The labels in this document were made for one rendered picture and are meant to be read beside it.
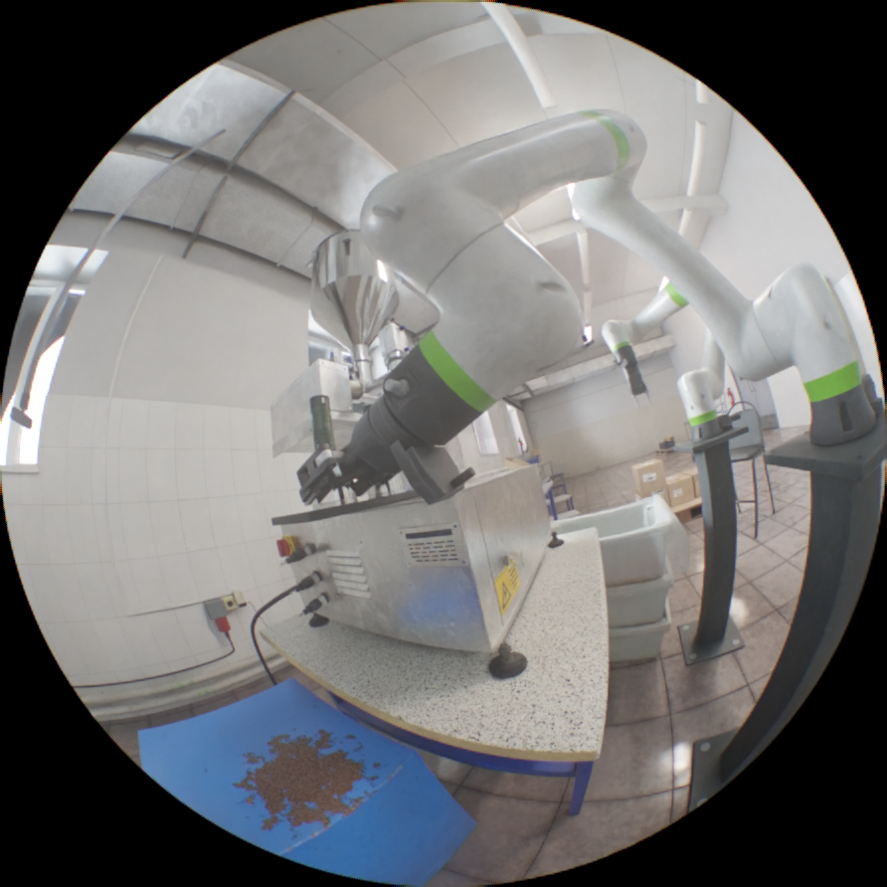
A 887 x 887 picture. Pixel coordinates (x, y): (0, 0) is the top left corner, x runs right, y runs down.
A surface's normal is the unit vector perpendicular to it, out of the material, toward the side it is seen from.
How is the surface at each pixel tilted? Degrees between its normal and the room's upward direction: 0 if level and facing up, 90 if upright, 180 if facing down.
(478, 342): 113
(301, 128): 176
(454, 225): 123
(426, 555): 90
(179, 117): 176
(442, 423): 141
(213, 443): 90
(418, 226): 133
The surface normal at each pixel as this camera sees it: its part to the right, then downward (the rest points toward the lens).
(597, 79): 0.23, 0.96
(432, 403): -0.13, 0.44
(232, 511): 0.84, -0.28
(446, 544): -0.50, -0.01
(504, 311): -0.35, 0.53
